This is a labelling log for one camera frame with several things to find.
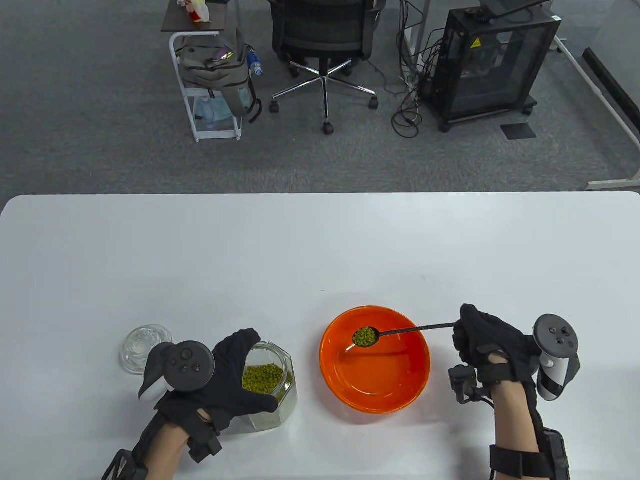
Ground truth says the person's right hand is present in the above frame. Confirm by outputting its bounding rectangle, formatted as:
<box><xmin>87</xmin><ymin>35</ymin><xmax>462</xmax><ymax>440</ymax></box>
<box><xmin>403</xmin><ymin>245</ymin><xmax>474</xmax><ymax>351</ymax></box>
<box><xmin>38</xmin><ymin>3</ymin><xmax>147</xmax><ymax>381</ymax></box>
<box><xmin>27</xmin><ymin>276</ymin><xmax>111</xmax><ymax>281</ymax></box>
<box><xmin>452</xmin><ymin>303</ymin><xmax>543</xmax><ymax>388</ymax></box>

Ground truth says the person's left hand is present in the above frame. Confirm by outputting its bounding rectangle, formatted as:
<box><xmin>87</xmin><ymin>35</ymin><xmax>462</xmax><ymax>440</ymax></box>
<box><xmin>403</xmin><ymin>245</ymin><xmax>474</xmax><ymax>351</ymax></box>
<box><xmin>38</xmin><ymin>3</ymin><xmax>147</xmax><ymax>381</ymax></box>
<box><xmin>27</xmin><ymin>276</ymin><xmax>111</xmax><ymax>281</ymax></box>
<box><xmin>155</xmin><ymin>328</ymin><xmax>281</xmax><ymax>433</ymax></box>

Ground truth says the large green mung beans heap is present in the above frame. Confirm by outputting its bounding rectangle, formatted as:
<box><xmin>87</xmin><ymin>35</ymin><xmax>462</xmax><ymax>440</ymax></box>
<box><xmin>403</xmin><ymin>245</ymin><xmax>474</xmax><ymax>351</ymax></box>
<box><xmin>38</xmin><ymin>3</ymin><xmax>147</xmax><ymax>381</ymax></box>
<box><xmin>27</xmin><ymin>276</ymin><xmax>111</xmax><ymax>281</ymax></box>
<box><xmin>242</xmin><ymin>364</ymin><xmax>284</xmax><ymax>393</ymax></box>

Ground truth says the clear glass jar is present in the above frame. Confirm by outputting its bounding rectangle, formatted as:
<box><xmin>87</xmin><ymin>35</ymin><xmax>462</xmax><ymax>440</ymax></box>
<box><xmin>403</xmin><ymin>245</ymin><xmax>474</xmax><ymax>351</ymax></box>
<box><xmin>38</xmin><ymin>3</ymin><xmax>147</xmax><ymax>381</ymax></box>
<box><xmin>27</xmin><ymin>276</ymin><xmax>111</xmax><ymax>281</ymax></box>
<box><xmin>235</xmin><ymin>341</ymin><xmax>299</xmax><ymax>431</ymax></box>

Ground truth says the black measuring scoop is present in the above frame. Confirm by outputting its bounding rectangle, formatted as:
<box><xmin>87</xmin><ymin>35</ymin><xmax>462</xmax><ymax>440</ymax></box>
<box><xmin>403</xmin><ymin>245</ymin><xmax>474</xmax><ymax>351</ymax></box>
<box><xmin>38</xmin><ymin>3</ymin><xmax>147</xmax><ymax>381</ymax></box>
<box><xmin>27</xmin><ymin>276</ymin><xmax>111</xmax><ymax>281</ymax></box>
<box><xmin>352</xmin><ymin>322</ymin><xmax>458</xmax><ymax>349</ymax></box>

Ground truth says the clear glass jar lid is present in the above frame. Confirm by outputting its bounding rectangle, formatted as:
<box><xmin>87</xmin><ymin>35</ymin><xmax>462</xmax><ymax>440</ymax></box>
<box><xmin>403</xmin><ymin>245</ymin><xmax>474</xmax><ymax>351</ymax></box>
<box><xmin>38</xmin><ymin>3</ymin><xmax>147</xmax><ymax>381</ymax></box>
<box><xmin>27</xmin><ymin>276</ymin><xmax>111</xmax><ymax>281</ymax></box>
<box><xmin>119</xmin><ymin>324</ymin><xmax>174</xmax><ymax>376</ymax></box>

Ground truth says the orange plastic bowl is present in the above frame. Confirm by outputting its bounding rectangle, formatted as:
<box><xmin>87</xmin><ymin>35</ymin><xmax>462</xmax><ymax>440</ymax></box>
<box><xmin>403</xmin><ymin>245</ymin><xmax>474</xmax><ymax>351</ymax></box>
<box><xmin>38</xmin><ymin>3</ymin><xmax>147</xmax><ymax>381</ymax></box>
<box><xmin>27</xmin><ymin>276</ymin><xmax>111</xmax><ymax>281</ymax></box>
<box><xmin>320</xmin><ymin>306</ymin><xmax>432</xmax><ymax>415</ymax></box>

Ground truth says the person's right forearm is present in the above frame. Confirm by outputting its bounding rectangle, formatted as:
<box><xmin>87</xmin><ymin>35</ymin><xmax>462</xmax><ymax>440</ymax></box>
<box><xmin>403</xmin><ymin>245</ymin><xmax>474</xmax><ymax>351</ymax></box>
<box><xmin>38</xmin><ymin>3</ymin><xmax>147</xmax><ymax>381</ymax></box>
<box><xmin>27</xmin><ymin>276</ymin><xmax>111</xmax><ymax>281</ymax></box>
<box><xmin>490</xmin><ymin>380</ymin><xmax>543</xmax><ymax>480</ymax></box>

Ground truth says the person's left forearm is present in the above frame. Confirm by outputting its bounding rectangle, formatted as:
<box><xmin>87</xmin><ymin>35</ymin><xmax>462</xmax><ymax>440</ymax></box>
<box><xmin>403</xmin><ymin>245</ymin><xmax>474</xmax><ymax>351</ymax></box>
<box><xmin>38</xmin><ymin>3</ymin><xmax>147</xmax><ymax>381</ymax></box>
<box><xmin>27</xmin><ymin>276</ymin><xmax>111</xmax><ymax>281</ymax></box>
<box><xmin>145</xmin><ymin>420</ymin><xmax>196</xmax><ymax>480</ymax></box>

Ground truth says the dark grey left hand controller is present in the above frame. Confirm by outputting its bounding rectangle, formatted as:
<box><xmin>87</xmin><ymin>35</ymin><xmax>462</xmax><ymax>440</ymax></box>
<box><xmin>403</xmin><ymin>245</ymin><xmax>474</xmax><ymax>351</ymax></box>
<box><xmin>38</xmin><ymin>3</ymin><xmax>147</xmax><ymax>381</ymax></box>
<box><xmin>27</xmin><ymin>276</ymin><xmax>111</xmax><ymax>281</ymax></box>
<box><xmin>139</xmin><ymin>340</ymin><xmax>217</xmax><ymax>405</ymax></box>

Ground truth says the dark grey hand controller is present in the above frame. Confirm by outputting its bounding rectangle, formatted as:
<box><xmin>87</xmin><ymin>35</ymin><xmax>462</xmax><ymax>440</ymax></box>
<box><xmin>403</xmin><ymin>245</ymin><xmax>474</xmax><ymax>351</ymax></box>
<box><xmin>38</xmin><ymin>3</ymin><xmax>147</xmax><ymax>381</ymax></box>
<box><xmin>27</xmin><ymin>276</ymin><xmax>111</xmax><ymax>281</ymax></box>
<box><xmin>139</xmin><ymin>340</ymin><xmax>217</xmax><ymax>405</ymax></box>
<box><xmin>532</xmin><ymin>314</ymin><xmax>582</xmax><ymax>402</ymax></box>

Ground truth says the dark grey right hand controller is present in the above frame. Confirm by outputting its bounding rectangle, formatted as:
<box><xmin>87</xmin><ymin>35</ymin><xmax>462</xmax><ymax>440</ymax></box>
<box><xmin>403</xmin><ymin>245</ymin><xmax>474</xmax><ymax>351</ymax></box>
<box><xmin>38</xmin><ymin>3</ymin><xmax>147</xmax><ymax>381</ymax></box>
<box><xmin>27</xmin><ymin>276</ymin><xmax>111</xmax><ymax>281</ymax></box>
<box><xmin>532</xmin><ymin>314</ymin><xmax>582</xmax><ymax>402</ymax></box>

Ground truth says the black floor plate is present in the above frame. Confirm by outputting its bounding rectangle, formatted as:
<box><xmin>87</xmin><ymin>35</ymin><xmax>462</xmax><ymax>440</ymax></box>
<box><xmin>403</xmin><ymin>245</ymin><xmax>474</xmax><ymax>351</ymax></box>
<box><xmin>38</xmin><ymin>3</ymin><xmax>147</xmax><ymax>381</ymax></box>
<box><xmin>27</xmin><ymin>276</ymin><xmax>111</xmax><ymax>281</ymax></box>
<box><xmin>500</xmin><ymin>123</ymin><xmax>538</xmax><ymax>140</ymax></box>

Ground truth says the black glass-walled cabinet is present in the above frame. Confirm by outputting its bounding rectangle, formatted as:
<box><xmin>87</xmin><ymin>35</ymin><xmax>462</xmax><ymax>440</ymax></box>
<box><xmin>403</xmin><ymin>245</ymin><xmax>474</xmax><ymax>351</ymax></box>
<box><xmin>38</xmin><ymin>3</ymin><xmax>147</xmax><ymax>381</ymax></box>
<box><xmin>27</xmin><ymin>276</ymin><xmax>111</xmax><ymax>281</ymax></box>
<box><xmin>429</xmin><ymin>6</ymin><xmax>563</xmax><ymax>133</ymax></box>

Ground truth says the pale blue plastic bag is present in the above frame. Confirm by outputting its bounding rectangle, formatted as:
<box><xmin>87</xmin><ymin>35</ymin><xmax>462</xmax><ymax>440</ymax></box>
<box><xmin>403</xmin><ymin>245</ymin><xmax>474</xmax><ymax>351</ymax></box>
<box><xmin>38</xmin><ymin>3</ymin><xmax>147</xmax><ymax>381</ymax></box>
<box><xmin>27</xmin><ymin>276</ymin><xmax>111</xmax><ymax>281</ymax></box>
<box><xmin>192</xmin><ymin>94</ymin><xmax>236</xmax><ymax>132</ymax></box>

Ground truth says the grey backpack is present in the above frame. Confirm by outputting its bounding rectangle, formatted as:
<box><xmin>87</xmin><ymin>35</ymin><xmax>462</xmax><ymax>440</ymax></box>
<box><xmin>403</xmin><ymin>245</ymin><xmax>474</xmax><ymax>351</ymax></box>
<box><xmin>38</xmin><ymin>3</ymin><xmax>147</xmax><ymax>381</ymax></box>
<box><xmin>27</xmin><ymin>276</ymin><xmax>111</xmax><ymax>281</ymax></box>
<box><xmin>175</xmin><ymin>30</ymin><xmax>263</xmax><ymax>125</ymax></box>

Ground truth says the shiny colourful packet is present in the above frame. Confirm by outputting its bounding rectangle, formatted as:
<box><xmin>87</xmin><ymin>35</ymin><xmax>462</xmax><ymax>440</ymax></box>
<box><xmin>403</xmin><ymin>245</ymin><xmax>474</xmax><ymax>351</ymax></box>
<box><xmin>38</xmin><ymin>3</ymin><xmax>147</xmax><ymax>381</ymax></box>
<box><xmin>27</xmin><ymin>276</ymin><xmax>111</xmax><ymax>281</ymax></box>
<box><xmin>205</xmin><ymin>46</ymin><xmax>236</xmax><ymax>68</ymax></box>

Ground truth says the black office chair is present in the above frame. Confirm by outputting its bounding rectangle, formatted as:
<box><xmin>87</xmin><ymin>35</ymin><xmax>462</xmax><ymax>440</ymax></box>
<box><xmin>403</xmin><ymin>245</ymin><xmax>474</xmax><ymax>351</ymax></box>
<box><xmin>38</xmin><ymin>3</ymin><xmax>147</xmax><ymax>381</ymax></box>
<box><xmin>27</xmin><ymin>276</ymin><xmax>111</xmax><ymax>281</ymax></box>
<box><xmin>270</xmin><ymin>0</ymin><xmax>388</xmax><ymax>136</ymax></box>

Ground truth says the white cart with dark top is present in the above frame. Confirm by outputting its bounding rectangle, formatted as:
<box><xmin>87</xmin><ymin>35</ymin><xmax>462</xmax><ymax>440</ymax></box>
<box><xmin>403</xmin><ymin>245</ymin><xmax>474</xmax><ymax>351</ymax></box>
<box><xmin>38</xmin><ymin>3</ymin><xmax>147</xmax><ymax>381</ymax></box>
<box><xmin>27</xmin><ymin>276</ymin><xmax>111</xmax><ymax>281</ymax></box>
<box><xmin>161</xmin><ymin>0</ymin><xmax>246</xmax><ymax>143</ymax></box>

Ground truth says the red and yellow snack bag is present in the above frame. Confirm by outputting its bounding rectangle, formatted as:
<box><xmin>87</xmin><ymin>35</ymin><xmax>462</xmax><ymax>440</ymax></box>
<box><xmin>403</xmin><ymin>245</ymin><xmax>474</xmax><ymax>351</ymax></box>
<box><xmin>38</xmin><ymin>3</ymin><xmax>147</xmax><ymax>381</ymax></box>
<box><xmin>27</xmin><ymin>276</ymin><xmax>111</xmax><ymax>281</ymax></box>
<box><xmin>176</xmin><ymin>0</ymin><xmax>211</xmax><ymax>24</ymax></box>

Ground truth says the black right wrist strap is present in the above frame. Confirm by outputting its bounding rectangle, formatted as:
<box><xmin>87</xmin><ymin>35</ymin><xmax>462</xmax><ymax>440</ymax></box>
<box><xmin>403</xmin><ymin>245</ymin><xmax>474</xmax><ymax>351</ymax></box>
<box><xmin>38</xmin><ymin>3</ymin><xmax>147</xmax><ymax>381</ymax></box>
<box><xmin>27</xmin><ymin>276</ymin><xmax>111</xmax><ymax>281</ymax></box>
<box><xmin>489</xmin><ymin>427</ymin><xmax>571</xmax><ymax>480</ymax></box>

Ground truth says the black wrist strap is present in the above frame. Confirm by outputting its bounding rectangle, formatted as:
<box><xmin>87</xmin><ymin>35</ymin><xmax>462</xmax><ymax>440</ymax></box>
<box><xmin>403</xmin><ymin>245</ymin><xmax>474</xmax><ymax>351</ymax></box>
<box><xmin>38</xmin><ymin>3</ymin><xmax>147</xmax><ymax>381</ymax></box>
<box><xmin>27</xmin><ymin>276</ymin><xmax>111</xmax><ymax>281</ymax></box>
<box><xmin>102</xmin><ymin>448</ymin><xmax>150</xmax><ymax>480</ymax></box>
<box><xmin>489</xmin><ymin>427</ymin><xmax>571</xmax><ymax>480</ymax></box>

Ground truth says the black left wrist strap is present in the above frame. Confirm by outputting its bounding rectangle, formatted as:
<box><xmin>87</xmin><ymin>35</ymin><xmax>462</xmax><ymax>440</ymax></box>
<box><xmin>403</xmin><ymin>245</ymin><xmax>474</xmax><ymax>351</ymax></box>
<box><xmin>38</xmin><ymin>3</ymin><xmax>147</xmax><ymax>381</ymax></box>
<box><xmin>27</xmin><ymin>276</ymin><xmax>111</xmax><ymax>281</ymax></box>
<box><xmin>102</xmin><ymin>448</ymin><xmax>150</xmax><ymax>480</ymax></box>

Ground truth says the white desk frame leg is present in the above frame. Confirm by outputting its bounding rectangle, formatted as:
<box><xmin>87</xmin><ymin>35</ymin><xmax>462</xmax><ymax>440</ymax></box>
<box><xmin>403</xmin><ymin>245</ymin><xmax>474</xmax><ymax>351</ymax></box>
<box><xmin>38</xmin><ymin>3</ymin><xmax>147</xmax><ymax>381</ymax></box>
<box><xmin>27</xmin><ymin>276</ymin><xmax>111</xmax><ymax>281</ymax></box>
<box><xmin>552</xmin><ymin>35</ymin><xmax>640</xmax><ymax>192</ymax></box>

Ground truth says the black cable bundle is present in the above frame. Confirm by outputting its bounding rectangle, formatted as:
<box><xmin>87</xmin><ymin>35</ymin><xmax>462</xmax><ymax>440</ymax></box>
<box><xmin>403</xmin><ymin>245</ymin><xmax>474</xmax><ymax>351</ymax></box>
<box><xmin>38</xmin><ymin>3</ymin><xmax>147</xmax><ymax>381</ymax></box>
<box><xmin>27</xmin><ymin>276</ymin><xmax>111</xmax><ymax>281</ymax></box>
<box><xmin>382</xmin><ymin>0</ymin><xmax>451</xmax><ymax>140</ymax></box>

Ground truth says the white post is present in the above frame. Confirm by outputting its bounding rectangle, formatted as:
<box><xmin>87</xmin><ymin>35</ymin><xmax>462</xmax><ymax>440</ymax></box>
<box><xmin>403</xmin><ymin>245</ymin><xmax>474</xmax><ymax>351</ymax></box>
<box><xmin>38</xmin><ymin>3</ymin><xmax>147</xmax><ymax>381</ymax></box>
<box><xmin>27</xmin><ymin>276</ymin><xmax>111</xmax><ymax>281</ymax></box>
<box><xmin>400</xmin><ymin>0</ymin><xmax>432</xmax><ymax>58</ymax></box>

